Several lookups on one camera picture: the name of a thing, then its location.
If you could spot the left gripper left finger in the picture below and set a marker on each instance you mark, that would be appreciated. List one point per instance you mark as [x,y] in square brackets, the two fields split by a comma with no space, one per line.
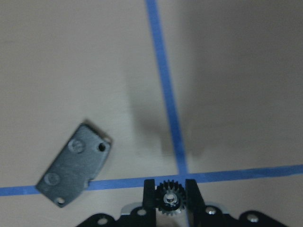
[149,202]

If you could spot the grey metal bracket plate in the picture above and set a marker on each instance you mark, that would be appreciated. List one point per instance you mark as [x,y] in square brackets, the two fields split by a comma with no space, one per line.
[77,164]

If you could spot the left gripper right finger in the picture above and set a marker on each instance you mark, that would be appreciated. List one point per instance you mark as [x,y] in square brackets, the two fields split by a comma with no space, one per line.
[195,204]

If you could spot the black bearing gear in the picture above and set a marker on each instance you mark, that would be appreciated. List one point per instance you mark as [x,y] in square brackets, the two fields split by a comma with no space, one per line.
[170,197]

